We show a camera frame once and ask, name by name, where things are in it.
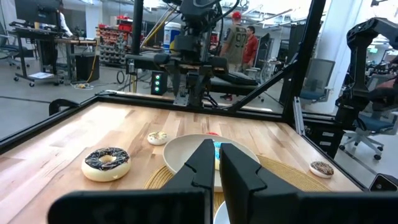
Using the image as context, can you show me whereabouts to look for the white blue bucket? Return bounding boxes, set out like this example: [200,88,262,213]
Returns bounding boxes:
[163,22,182,52]

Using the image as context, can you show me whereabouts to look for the person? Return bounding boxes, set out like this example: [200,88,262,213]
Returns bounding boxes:
[219,11,249,100]
[242,25,260,72]
[57,2,74,38]
[374,77,398,93]

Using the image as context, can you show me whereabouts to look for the black rolling desk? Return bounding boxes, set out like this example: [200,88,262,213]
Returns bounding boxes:
[9,26,65,87]

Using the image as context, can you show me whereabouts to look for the small white sprinkled donut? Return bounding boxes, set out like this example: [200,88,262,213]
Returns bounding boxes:
[147,131,169,146]

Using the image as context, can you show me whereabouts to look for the small black camera box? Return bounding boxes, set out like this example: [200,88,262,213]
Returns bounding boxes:
[369,173,398,192]

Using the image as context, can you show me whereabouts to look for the large blue iced donut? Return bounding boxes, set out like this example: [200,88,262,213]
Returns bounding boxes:
[213,141,223,171]

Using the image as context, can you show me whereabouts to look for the black controller box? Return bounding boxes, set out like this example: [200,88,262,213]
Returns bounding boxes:
[150,70,169,96]

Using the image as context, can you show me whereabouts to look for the grey office chair blue seat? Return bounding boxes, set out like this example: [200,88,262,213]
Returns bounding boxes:
[338,74,398,161]
[300,58,336,105]

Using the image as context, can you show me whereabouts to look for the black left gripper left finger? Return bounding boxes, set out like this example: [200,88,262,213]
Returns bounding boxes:
[47,138,216,224]

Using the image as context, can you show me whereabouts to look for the silver aluminium bar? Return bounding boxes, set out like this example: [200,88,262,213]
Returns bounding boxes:
[294,96,307,136]

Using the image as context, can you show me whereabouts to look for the beige round plate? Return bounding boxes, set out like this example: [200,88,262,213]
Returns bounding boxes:
[162,133,261,193]

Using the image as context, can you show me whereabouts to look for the black computer tower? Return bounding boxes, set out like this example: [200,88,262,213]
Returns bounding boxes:
[75,52,100,82]

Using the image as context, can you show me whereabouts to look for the white paper sheet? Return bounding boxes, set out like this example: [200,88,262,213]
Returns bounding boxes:
[27,72,55,80]

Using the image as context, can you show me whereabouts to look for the white round plate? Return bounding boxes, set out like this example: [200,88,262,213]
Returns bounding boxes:
[213,200,231,224]

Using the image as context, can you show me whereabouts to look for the black curved bracket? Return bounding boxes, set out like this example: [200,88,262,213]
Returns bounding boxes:
[49,98,80,116]

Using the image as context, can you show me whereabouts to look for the yellow cable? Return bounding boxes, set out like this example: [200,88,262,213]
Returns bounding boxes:
[86,40,100,84]

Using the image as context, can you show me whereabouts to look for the black aluminium table frame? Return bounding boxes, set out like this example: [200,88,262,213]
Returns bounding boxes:
[0,0,368,190]

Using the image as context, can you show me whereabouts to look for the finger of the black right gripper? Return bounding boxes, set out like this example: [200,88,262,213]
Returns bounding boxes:
[191,55,230,94]
[154,53,182,96]

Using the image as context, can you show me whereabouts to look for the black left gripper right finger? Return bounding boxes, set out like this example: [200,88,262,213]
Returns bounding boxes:
[219,142,398,224]

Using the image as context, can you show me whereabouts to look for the woven straw placemat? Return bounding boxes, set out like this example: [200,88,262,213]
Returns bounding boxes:
[142,154,331,215]

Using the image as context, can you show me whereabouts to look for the small chocolate sprinkled donut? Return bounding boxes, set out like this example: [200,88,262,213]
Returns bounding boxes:
[309,161,335,179]

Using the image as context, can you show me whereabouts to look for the wooden desk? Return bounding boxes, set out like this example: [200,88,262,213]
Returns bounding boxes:
[54,37,98,82]

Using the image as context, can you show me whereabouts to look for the black computer monitor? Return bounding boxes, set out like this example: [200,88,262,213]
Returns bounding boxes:
[14,0,62,26]

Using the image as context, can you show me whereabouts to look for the large chocolate iced donut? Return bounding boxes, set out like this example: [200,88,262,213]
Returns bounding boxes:
[81,146,132,183]

